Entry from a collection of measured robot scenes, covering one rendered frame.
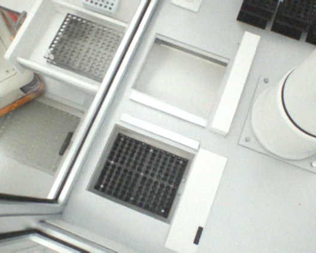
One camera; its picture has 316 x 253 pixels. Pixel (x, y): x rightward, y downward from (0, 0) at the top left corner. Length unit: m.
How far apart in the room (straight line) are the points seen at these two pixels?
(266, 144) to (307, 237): 0.26
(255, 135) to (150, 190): 0.33
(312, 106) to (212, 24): 0.48
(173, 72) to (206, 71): 0.11
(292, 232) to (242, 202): 0.15
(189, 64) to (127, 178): 0.45
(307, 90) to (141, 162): 0.48
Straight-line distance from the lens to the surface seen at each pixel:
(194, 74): 1.04
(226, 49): 0.97
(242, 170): 0.85
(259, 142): 0.87
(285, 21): 1.01
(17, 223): 0.61
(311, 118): 0.68
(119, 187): 0.90
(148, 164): 0.90
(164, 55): 1.06
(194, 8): 1.02
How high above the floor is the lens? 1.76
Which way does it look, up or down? 75 degrees down
